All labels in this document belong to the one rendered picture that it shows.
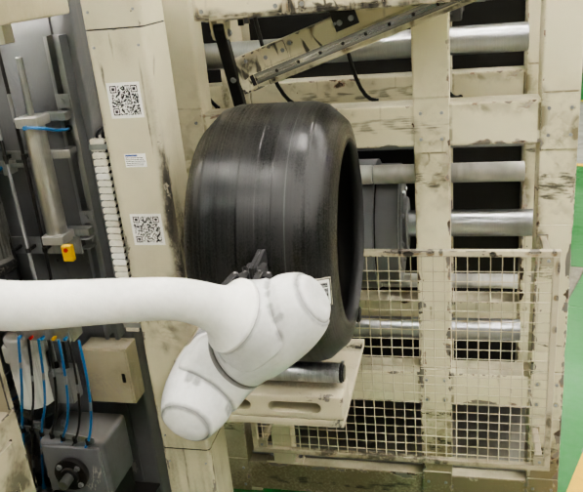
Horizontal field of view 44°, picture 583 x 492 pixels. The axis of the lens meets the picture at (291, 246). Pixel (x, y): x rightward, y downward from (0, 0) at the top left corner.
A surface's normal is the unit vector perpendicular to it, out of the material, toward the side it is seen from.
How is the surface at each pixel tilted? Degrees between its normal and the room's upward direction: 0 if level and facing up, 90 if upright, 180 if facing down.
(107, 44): 90
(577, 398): 0
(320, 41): 90
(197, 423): 97
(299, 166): 45
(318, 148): 52
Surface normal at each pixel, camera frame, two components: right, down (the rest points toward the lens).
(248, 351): 0.02, 0.65
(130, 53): -0.22, 0.38
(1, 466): 0.97, 0.00
